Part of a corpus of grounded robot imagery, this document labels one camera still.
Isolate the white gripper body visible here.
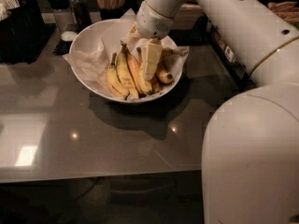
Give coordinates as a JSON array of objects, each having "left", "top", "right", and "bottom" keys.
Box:
[{"left": 135, "top": 1, "right": 173, "bottom": 39}]

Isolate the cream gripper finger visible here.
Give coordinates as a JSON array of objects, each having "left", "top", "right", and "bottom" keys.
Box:
[
  {"left": 126, "top": 22, "right": 141, "bottom": 41},
  {"left": 141, "top": 38, "right": 163, "bottom": 81}
]

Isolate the long top yellow banana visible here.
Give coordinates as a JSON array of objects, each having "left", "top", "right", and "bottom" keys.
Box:
[{"left": 137, "top": 48, "right": 188, "bottom": 95}]

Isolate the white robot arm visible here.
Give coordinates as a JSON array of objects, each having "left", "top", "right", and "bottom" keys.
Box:
[{"left": 136, "top": 0, "right": 299, "bottom": 224}]

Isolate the orange ripe middle banana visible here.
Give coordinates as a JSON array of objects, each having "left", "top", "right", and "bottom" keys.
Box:
[{"left": 126, "top": 50, "right": 144, "bottom": 96}]

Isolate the orange ripe banana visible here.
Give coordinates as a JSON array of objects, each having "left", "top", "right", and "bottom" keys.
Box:
[
  {"left": 151, "top": 77, "right": 162, "bottom": 93},
  {"left": 126, "top": 50, "right": 144, "bottom": 96}
]

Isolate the rightmost spotted yellow banana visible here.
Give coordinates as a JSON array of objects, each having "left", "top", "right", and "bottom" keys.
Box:
[{"left": 155, "top": 63, "right": 174, "bottom": 84}]

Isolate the orange ripe right banana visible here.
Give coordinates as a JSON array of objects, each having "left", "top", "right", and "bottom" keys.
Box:
[{"left": 151, "top": 77, "right": 162, "bottom": 93}]

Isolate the white bowl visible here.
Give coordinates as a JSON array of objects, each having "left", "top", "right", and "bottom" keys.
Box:
[{"left": 68, "top": 18, "right": 185, "bottom": 105}]

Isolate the leftmost yellow banana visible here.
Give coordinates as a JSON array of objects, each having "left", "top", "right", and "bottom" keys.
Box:
[{"left": 107, "top": 53, "right": 129, "bottom": 100}]

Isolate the black stir stick cup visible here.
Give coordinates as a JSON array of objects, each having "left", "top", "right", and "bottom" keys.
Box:
[{"left": 100, "top": 7, "right": 130, "bottom": 20}]

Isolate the white paper liner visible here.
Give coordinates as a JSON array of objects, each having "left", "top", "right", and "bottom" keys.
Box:
[{"left": 62, "top": 8, "right": 190, "bottom": 103}]

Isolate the dark pepper shaker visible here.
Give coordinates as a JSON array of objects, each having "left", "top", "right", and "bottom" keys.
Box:
[{"left": 70, "top": 0, "right": 92, "bottom": 31}]

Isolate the clear shaker black lid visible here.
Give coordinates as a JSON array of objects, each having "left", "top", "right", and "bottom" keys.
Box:
[{"left": 48, "top": 0, "right": 77, "bottom": 41}]

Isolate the black caddy with packets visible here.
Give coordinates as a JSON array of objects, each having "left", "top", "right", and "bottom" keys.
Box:
[{"left": 0, "top": 0, "right": 45, "bottom": 58}]

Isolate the black wire condiment rack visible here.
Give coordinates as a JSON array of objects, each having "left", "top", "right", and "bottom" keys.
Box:
[{"left": 206, "top": 21, "right": 255, "bottom": 91}]

